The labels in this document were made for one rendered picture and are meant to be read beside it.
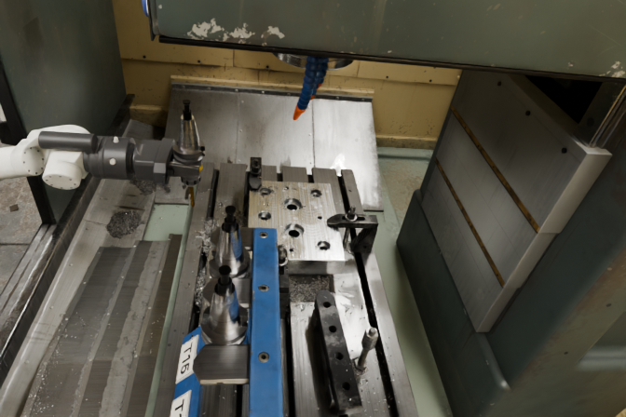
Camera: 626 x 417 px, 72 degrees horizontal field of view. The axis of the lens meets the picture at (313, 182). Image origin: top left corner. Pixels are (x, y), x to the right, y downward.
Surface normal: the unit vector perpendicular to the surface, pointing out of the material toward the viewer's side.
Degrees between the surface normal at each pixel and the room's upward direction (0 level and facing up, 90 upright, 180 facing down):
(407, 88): 90
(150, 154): 1
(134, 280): 8
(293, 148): 24
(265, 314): 0
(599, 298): 90
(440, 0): 90
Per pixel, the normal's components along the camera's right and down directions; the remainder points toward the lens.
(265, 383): 0.13, -0.78
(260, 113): 0.15, -0.46
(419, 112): 0.09, 0.62
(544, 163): -0.99, -0.05
